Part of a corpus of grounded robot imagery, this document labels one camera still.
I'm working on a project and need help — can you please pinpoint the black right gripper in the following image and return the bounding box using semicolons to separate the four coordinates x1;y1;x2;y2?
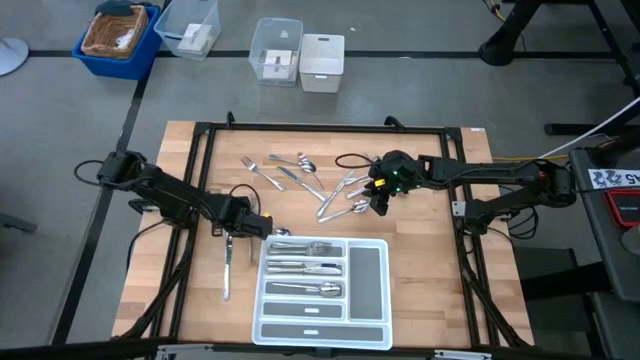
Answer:
367;149;427;218

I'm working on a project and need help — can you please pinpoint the white cutlery organizer tray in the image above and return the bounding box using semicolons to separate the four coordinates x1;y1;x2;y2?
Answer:
251;234;394;351

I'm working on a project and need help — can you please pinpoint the white plastic storage bin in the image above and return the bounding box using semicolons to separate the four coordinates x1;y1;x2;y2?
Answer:
298;33;346;94

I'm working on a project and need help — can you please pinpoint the white cardboard box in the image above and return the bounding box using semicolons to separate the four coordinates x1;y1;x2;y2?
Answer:
177;23;212;53
262;48;295;81

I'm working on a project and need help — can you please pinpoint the clear plastic storage bin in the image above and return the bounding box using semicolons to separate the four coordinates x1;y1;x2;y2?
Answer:
153;0;222;61
248;17;305;88

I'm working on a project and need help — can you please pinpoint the black metal crossbar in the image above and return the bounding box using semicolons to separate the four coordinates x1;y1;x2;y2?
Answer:
0;337;566;360

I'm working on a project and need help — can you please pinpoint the black floor bar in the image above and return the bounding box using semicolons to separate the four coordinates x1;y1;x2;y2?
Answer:
544;122;640;137

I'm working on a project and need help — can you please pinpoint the blue plastic bin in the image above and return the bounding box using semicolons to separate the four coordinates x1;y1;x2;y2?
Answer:
72;4;164;81

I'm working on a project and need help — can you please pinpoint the white crumpled paper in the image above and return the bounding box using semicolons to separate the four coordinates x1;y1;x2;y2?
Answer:
115;28;137;50

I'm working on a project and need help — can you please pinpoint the dark grey side table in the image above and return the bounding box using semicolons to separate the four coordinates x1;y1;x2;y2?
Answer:
567;133;640;304

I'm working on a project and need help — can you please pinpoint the grey furniture foot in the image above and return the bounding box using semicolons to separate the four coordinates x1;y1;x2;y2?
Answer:
0;212;37;235

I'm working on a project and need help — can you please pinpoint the brown wicker basket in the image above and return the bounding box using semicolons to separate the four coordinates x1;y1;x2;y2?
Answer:
80;4;150;60

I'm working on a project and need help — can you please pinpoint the white printed label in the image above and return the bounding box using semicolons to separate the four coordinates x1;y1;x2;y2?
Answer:
588;168;640;190

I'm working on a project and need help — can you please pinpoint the black cloth bundle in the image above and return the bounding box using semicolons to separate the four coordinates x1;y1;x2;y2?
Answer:
94;0;135;17

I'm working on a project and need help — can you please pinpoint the grey round object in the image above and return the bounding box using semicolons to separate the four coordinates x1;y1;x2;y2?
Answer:
619;227;640;256

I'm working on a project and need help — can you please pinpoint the white round floor base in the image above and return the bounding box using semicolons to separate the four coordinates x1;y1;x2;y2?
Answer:
0;37;30;77

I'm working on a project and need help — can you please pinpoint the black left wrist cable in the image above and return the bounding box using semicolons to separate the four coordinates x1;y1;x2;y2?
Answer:
228;183;263;214

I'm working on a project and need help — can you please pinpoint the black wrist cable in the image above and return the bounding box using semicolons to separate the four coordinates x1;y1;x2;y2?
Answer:
333;152;377;171
228;183;263;214

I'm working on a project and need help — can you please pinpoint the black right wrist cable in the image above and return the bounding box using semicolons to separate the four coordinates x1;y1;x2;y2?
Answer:
333;152;377;171

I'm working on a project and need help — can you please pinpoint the black floor cable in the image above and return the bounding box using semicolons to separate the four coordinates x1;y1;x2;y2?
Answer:
124;218;174;274

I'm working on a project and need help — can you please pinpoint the silver metal bracket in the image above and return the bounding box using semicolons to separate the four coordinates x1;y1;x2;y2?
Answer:
155;343;215;360
433;349;494;360

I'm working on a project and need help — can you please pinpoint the black looped cable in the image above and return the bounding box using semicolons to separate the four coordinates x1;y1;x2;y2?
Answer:
499;205;540;241

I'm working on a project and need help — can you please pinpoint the black desk leg frame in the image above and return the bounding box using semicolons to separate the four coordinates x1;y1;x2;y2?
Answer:
477;0;640;99

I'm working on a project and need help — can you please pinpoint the white cable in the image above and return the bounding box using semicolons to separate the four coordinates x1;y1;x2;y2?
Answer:
537;97;640;160

